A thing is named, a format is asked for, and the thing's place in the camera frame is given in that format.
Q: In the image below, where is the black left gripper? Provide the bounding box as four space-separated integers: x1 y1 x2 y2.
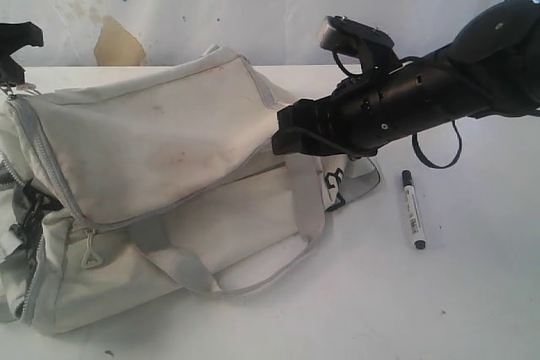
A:
0 20 45 87

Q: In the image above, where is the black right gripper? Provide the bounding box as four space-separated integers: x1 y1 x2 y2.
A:
271 75 416 158

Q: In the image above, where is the white canvas duffel bag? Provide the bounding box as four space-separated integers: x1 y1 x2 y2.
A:
1 47 381 335

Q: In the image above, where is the black white marker pen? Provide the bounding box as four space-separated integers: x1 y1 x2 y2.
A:
402 170 426 250

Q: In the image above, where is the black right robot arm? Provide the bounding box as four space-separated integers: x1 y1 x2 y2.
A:
272 0 539 158

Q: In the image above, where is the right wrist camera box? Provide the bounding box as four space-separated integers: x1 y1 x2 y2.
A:
317 15 401 74

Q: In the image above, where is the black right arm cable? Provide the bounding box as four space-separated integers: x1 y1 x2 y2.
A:
411 117 463 169

